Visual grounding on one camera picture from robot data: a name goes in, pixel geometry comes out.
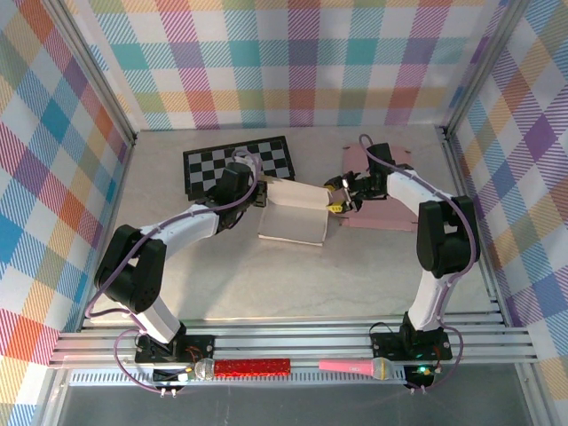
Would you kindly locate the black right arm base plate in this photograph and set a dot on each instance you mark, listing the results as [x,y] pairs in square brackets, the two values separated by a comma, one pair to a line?
[386,344]

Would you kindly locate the red glitter toy microphone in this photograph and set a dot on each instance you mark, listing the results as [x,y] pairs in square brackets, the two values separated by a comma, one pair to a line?
[253,368]

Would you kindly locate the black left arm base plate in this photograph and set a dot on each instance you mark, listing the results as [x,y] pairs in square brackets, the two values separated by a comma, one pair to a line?
[199,346]

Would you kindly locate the white paper box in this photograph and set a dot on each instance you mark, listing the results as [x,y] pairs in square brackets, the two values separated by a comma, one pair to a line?
[293,222]

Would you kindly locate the aluminium frame post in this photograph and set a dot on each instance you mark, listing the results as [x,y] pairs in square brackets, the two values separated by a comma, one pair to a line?
[483,66]
[94,73]

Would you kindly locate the aluminium mounting rail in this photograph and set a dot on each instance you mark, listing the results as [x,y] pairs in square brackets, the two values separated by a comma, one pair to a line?
[288,344]

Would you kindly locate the pink toy microphone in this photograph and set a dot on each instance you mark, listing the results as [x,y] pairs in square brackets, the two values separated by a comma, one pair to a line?
[346,366]

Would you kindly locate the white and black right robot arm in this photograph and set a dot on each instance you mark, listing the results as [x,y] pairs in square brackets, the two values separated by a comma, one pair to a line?
[408,195]

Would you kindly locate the black controller board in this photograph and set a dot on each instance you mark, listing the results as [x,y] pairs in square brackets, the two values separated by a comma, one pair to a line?
[171,376]
[419,375]

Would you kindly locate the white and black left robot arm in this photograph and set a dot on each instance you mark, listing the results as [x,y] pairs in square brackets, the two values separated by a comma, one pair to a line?
[186,224]

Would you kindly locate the pink paper box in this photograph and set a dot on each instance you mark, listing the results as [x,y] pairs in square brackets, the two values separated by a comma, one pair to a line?
[381,219]

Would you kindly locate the black and grey chessboard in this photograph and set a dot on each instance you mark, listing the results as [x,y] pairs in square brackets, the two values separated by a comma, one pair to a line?
[204,164]

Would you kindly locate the aluminium side rail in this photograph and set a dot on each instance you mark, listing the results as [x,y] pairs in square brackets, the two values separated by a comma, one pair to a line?
[459,177]
[120,177]

